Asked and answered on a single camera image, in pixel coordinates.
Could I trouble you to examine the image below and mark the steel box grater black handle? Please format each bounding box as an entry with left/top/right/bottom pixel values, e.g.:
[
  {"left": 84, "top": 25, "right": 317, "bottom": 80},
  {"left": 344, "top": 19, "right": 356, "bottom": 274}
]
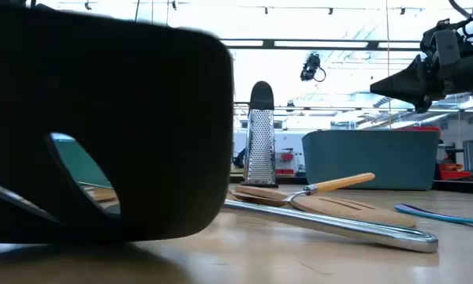
[{"left": 240, "top": 80, "right": 279, "bottom": 189}]

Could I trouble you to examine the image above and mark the long metal utensil handle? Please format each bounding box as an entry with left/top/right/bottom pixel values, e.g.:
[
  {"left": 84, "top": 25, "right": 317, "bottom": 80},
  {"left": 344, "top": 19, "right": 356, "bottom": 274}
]
[{"left": 223, "top": 198, "right": 439, "bottom": 254}]

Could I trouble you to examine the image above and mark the iridescent spoon with blue handle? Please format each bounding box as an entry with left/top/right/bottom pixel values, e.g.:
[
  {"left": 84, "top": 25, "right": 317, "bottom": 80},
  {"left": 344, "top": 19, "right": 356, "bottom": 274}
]
[{"left": 393, "top": 202, "right": 473, "bottom": 226}]

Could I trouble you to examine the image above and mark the yellow hanging power cord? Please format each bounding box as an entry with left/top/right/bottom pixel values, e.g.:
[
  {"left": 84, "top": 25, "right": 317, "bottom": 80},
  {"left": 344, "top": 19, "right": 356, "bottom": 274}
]
[{"left": 385, "top": 0, "right": 393, "bottom": 129}]

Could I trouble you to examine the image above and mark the wooden slotted spatula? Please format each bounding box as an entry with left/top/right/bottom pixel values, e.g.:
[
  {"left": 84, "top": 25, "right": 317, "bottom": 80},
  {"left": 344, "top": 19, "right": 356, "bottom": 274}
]
[{"left": 233, "top": 184, "right": 418, "bottom": 229}]

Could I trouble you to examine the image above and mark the black overhead camera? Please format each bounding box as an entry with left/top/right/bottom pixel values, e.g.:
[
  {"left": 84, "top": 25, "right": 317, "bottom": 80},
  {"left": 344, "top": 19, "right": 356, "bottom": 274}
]
[{"left": 299, "top": 53, "right": 327, "bottom": 84}]

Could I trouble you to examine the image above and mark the red crate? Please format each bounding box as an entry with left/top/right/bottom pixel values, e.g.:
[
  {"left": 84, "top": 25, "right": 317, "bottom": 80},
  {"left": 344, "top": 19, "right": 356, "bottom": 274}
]
[{"left": 440, "top": 170, "right": 472, "bottom": 181}]

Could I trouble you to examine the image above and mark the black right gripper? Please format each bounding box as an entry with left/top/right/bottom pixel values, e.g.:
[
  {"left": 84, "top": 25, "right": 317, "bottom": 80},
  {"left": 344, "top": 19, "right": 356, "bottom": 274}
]
[{"left": 370, "top": 18, "right": 473, "bottom": 114}]

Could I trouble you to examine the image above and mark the black slotted turner steel handle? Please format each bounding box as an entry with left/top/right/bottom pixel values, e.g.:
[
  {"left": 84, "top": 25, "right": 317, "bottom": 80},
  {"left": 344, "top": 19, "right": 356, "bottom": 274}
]
[{"left": 0, "top": 0, "right": 236, "bottom": 244}]

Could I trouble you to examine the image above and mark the black table frame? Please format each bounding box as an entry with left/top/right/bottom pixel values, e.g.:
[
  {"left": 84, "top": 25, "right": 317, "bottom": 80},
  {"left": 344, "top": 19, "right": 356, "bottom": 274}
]
[{"left": 431, "top": 179, "right": 473, "bottom": 196}]

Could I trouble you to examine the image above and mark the green plastic bin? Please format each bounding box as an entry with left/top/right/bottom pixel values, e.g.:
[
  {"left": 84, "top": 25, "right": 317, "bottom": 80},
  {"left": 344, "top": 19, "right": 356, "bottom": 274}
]
[{"left": 49, "top": 132, "right": 114, "bottom": 189}]

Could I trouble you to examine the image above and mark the black overhead frame bar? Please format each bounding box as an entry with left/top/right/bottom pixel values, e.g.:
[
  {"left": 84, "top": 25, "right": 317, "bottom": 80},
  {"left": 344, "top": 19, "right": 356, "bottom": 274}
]
[{"left": 220, "top": 38, "right": 423, "bottom": 51}]

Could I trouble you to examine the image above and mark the steel spoon with wooden handle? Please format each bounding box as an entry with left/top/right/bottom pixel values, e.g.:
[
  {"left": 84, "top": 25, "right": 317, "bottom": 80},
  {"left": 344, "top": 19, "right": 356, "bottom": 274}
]
[{"left": 228, "top": 172, "right": 377, "bottom": 208}]

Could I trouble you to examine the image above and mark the red plastic container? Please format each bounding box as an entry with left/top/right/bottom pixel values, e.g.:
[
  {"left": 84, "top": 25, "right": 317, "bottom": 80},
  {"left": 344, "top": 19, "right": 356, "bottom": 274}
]
[{"left": 393, "top": 125, "right": 441, "bottom": 133}]

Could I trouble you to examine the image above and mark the blue-grey plastic bin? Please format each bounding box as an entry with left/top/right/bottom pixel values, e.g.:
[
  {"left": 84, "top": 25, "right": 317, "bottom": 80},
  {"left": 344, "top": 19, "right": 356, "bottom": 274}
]
[{"left": 301, "top": 129, "right": 441, "bottom": 192}]

